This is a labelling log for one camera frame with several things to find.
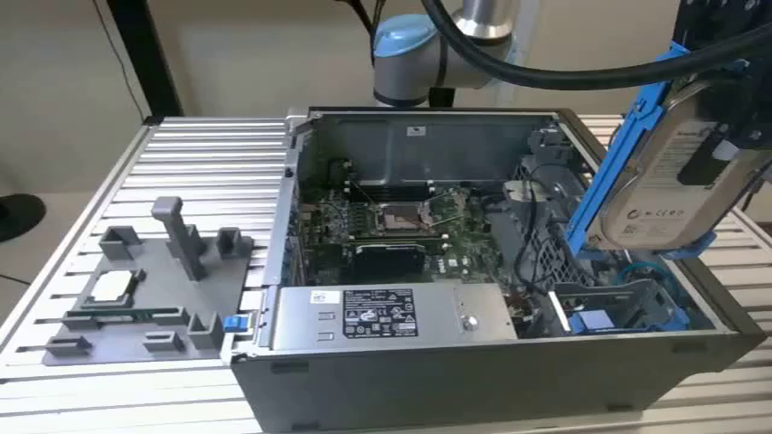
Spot silver power supply unit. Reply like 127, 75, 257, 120
270, 284, 521, 354

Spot silver CPU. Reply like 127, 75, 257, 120
86, 272, 138, 303

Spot grey perforated disk bay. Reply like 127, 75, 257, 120
487, 153, 671, 336

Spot grey parts rack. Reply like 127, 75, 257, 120
42, 196, 257, 367

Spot black expansion card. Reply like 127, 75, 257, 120
349, 241, 427, 278

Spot black upright frame post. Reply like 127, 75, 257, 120
106, 0, 186, 118

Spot blue disk wire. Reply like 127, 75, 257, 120
619, 260, 666, 293

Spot open grey PC case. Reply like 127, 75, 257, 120
221, 106, 767, 434

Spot CPU socket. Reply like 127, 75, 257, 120
377, 203, 434, 234

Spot blue disk carrier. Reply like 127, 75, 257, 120
569, 288, 715, 336

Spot black cables behind arm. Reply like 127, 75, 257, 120
337, 0, 398, 35

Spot thin black wall cable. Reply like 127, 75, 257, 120
94, 0, 147, 119

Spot small silver metal block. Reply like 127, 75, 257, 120
502, 179, 554, 203

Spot hard disk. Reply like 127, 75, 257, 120
565, 40, 757, 264

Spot black round stand base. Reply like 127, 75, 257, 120
0, 193, 47, 242

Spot green motherboard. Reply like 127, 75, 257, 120
298, 180, 510, 287

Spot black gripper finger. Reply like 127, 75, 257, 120
678, 128, 741, 184

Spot green RAM stick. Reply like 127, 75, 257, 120
66, 307, 185, 325

